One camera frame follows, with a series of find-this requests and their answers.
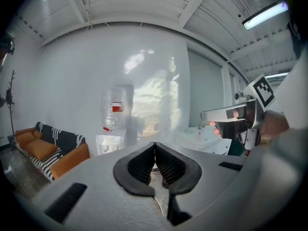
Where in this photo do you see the person's right hand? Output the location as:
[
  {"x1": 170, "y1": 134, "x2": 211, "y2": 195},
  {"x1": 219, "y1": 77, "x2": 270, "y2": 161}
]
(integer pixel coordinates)
[{"x1": 261, "y1": 109, "x2": 291, "y2": 136}]

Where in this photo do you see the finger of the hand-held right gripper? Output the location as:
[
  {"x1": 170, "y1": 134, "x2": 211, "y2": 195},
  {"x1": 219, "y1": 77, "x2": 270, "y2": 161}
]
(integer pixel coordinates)
[{"x1": 215, "y1": 119, "x2": 247, "y2": 140}]

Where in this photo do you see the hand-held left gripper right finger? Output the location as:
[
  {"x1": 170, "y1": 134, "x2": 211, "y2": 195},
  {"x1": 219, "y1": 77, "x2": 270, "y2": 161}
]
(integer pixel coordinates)
[{"x1": 155, "y1": 142, "x2": 203, "y2": 227}]

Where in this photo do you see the clear water bottle red label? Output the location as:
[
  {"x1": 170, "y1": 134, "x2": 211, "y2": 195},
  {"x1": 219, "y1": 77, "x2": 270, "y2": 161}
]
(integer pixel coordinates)
[{"x1": 100, "y1": 86, "x2": 127, "y2": 131}]

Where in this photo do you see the person's white shirt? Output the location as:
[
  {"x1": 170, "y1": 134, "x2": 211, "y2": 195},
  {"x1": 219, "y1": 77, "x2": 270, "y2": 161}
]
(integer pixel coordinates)
[{"x1": 273, "y1": 54, "x2": 308, "y2": 131}]

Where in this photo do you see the dark green box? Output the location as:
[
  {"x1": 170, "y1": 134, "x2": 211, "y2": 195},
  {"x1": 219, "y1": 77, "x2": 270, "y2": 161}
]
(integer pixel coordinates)
[{"x1": 228, "y1": 139, "x2": 246, "y2": 156}]

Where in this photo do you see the grey window blind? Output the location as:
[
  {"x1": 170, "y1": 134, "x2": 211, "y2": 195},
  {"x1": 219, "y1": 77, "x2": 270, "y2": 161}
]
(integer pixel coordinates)
[{"x1": 187, "y1": 49, "x2": 225, "y2": 129}]

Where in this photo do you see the black white patterned blanket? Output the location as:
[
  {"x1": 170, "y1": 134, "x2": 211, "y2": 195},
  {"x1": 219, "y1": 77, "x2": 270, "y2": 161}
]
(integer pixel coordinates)
[{"x1": 15, "y1": 121, "x2": 87, "y2": 181}]

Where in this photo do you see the person's right forearm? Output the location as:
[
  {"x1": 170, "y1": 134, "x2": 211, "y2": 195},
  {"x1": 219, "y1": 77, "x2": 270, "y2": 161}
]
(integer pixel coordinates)
[{"x1": 261, "y1": 126, "x2": 308, "y2": 153}]

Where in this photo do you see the orange sofa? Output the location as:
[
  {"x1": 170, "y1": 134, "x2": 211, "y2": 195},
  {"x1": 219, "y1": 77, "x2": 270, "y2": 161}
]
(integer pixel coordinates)
[{"x1": 14, "y1": 126, "x2": 91, "y2": 180}]

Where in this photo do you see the dark bag on rack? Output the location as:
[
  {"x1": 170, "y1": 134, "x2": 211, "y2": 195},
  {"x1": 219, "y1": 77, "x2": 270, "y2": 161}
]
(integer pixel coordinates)
[{"x1": 5, "y1": 88, "x2": 14, "y2": 106}]

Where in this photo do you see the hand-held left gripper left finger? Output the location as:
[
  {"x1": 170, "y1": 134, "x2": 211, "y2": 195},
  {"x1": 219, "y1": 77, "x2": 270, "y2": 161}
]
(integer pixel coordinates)
[{"x1": 113, "y1": 142, "x2": 156, "y2": 198}]

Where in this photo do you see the bare branch coat rack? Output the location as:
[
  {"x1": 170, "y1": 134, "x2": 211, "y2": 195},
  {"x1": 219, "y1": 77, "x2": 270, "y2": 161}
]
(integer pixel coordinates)
[{"x1": 6, "y1": 70, "x2": 17, "y2": 136}]

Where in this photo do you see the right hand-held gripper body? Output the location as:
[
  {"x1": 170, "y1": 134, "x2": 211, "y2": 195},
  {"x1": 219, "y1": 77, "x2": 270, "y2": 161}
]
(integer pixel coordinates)
[{"x1": 200, "y1": 73, "x2": 276, "y2": 152}]

